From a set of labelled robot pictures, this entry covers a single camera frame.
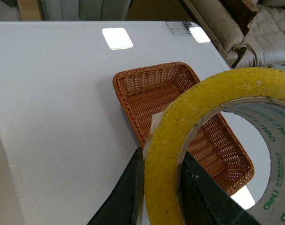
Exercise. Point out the clear packing tape roll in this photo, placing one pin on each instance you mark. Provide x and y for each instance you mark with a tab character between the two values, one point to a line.
257	95

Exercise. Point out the brown wicker basket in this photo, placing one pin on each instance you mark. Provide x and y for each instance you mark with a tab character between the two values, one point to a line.
145	91

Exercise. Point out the table corner label sticker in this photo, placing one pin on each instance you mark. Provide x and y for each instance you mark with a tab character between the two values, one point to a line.
179	27

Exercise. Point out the beige quilted cushion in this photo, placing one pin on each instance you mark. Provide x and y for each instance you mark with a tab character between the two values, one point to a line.
247	33

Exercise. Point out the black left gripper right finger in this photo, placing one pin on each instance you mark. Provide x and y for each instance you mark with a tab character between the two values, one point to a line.
205	202

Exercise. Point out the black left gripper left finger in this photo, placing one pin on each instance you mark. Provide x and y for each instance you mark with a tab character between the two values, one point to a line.
124	206

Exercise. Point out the grey chair left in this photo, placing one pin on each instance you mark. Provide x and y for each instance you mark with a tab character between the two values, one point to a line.
86	10

